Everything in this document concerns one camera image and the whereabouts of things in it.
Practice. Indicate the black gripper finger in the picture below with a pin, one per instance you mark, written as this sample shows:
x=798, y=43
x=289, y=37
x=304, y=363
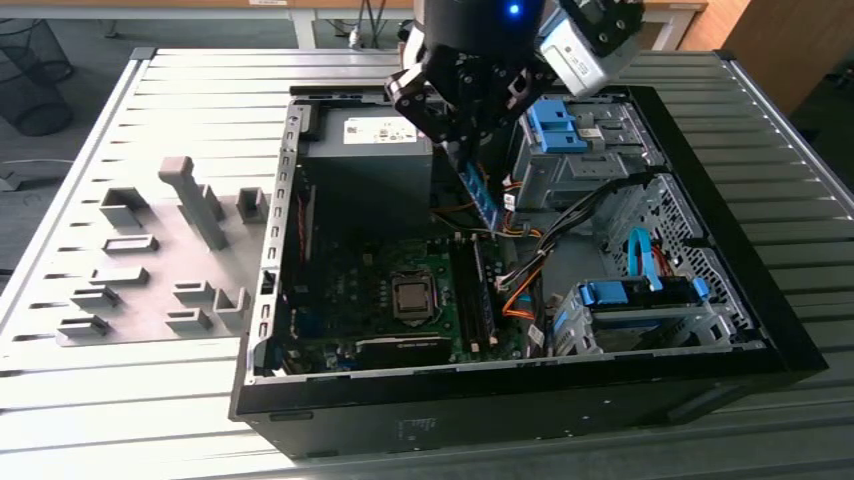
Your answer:
x=520, y=90
x=414, y=95

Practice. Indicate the blue RAM stick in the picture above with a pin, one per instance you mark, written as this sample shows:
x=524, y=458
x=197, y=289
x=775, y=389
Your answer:
x=483, y=200

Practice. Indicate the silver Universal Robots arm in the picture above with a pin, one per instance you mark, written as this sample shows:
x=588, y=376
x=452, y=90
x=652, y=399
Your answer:
x=414, y=47

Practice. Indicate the black RAM slot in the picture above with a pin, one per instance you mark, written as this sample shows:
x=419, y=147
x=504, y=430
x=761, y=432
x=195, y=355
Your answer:
x=462, y=290

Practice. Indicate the grey metal drive cage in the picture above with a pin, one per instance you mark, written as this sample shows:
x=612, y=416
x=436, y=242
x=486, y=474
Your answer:
x=587, y=172

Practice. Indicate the grey power supply unit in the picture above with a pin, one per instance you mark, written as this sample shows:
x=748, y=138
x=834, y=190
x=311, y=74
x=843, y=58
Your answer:
x=367, y=185

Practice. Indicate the dark green motherboard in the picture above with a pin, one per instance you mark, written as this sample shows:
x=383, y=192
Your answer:
x=347, y=280

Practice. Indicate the brown wooden cabinet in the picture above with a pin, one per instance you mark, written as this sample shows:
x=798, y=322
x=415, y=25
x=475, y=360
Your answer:
x=781, y=50

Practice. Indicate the CPU with silver top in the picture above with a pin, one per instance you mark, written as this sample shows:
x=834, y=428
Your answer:
x=414, y=297

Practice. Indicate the hard disk in blue carrier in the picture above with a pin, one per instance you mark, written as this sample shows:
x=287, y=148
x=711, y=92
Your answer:
x=607, y=292

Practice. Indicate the CPU socket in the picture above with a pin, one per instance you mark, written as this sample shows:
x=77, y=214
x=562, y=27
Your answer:
x=400, y=320

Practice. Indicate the grey parts rack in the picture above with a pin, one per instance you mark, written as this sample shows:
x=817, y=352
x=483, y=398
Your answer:
x=160, y=240

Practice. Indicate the grey metal disk bay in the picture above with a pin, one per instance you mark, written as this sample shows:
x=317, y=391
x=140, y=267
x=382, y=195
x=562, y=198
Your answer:
x=667, y=315

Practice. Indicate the black graphics card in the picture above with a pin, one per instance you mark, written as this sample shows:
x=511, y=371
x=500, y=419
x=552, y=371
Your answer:
x=400, y=350

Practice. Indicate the white floor stand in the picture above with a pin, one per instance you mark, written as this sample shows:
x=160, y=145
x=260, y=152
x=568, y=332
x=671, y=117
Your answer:
x=8, y=181

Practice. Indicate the black open PC case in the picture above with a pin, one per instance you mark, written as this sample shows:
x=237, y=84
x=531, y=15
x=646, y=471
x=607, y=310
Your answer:
x=467, y=410

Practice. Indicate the blue plastic drive bracket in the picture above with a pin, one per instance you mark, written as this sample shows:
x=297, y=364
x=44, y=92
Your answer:
x=563, y=142
x=554, y=117

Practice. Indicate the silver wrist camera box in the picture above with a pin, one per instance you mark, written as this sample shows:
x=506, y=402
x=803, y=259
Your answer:
x=580, y=65

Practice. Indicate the white frame wooden desk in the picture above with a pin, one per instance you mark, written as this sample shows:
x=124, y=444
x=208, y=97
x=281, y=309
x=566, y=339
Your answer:
x=668, y=35
x=167, y=13

